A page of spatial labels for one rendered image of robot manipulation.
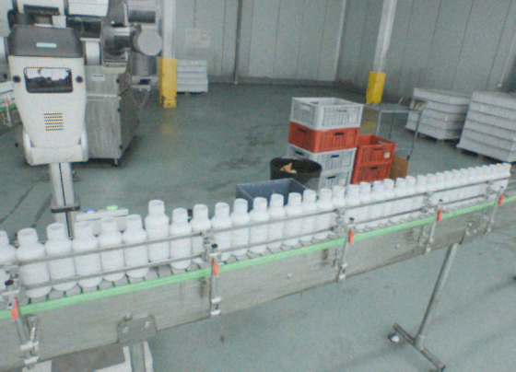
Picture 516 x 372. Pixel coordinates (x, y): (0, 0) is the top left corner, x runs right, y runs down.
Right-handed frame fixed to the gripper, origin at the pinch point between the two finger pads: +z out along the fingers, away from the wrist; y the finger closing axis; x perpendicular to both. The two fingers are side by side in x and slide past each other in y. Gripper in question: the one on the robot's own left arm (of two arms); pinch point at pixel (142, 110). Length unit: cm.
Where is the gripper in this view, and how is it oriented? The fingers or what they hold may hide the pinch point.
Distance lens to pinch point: 100.8
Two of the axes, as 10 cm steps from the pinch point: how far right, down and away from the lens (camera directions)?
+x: -8.9, 0.9, -4.6
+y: -4.6, -3.6, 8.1
